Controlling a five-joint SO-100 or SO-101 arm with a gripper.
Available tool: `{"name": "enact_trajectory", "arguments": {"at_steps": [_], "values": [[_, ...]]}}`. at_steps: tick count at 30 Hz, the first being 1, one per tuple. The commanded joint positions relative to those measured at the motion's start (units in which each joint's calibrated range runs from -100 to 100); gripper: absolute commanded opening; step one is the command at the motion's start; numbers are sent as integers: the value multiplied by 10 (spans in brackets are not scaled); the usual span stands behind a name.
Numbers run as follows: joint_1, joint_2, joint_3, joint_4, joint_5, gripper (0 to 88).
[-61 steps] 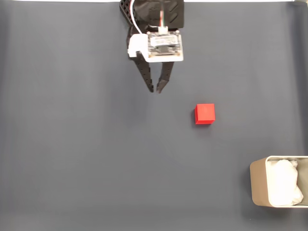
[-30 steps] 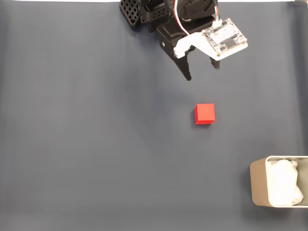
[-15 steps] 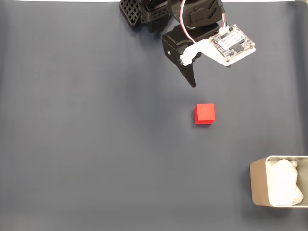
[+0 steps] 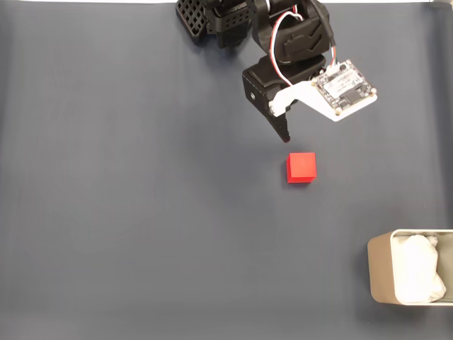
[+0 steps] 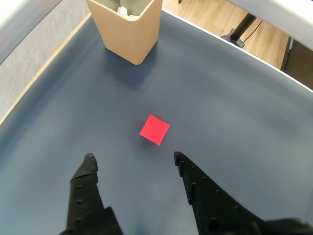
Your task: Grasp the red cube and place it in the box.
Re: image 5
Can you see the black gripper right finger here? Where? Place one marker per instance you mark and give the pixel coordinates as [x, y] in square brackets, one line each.
[210, 203]

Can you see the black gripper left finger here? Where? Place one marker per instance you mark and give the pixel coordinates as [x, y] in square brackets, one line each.
[83, 195]

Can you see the red cube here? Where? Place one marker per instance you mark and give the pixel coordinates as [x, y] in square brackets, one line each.
[154, 129]

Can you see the beige plastic box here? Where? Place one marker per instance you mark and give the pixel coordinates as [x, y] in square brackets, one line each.
[129, 36]

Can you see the grey-blue table mat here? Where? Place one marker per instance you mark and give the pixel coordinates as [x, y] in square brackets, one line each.
[220, 110]

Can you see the black cabinet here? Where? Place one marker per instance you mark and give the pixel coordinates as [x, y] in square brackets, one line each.
[300, 61]

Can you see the black tripod stand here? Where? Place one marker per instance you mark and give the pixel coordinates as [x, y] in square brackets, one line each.
[243, 25]

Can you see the white crumpled cloth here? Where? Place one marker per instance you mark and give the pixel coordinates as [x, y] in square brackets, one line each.
[124, 11]

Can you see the silver metal cart rail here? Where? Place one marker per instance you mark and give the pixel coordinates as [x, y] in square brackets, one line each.
[281, 22]

